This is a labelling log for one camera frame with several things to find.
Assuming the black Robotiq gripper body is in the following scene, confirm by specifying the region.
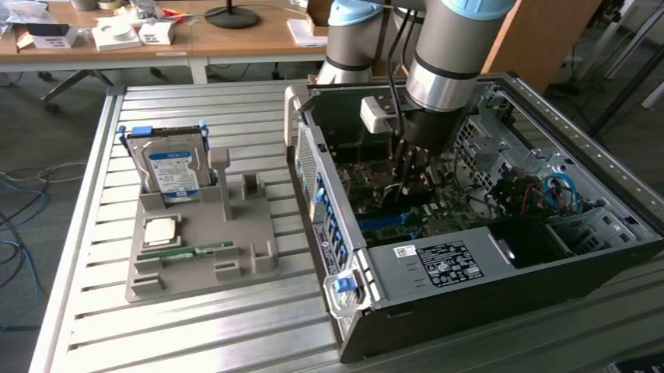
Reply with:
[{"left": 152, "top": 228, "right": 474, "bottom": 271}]
[{"left": 401, "top": 104, "right": 466, "bottom": 155}]

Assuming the CPU socket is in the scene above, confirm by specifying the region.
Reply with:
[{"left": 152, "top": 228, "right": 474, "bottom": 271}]
[{"left": 357, "top": 159, "right": 395, "bottom": 184}]

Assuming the green motherboard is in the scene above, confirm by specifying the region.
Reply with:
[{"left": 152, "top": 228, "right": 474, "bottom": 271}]
[{"left": 331, "top": 139, "right": 492, "bottom": 249}]

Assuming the blue expansion slot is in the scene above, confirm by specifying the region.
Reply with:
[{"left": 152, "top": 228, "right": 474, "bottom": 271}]
[{"left": 359, "top": 215, "right": 411, "bottom": 231}]

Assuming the grey power supply unit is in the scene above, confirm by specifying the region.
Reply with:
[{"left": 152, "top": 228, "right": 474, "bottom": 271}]
[{"left": 362, "top": 227, "right": 514, "bottom": 302}]

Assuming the wooden cabinet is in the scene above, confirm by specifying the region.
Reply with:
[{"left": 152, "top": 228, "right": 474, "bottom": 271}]
[{"left": 475, "top": 0, "right": 606, "bottom": 94}]

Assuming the blue case latch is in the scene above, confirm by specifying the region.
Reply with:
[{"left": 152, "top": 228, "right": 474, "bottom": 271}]
[{"left": 331, "top": 274, "right": 357, "bottom": 295}]

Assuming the white paper booklet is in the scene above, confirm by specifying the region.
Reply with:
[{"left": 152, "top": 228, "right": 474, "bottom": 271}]
[{"left": 286, "top": 18, "right": 330, "bottom": 48}]

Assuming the metal disk bay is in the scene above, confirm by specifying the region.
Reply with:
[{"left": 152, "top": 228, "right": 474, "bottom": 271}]
[{"left": 544, "top": 205, "right": 642, "bottom": 260}]

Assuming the black open PC case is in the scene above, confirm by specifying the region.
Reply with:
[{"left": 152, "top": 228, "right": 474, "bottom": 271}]
[{"left": 283, "top": 71, "right": 664, "bottom": 364}]

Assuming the brown cardboard box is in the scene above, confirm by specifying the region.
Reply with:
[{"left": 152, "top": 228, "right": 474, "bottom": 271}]
[{"left": 304, "top": 0, "right": 333, "bottom": 28}]

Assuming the grey parts rack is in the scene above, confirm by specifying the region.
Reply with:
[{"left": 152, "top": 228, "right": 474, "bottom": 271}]
[{"left": 125, "top": 146, "right": 284, "bottom": 305}]

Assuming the wooden desk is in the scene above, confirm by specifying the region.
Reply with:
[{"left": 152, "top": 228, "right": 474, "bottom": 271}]
[{"left": 0, "top": 0, "right": 475, "bottom": 85}]

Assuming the hard disk in blue caddy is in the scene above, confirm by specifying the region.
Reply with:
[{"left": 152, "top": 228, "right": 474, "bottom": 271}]
[{"left": 117, "top": 119, "right": 214, "bottom": 207}]

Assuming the black round lamp base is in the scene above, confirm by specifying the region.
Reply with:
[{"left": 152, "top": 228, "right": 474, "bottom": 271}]
[{"left": 203, "top": 0, "right": 260, "bottom": 30}]

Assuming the silver CPU chip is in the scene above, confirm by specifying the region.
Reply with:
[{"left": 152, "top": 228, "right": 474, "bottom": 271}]
[{"left": 141, "top": 215, "right": 186, "bottom": 249}]

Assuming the small white labelled box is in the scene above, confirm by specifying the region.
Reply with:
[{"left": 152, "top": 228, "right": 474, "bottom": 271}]
[{"left": 137, "top": 21, "right": 175, "bottom": 46}]

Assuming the white box with tape roll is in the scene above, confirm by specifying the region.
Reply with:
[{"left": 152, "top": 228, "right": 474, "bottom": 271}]
[{"left": 91, "top": 21, "right": 141, "bottom": 52}]

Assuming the white box with black lid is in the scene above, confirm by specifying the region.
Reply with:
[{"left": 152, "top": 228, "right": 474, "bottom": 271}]
[{"left": 25, "top": 23, "right": 77, "bottom": 50}]

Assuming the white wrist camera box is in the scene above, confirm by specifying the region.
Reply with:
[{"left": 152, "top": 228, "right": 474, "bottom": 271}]
[{"left": 359, "top": 95, "right": 402, "bottom": 133}]

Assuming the red and black wire bundle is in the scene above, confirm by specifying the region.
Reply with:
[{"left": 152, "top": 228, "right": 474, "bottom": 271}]
[{"left": 492, "top": 174, "right": 550, "bottom": 218}]

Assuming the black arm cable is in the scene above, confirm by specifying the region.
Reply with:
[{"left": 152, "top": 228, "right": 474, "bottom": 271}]
[{"left": 385, "top": 6, "right": 417, "bottom": 138}]

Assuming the blue wire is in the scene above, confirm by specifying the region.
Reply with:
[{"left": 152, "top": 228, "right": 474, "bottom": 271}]
[{"left": 541, "top": 173, "right": 582, "bottom": 217}]

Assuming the grey floor cable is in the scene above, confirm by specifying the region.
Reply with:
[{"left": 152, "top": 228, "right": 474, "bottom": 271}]
[{"left": 0, "top": 161, "right": 87, "bottom": 186}]

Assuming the blue floor cable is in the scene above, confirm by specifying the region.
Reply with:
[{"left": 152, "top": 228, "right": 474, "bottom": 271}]
[{"left": 0, "top": 174, "right": 51, "bottom": 331}]

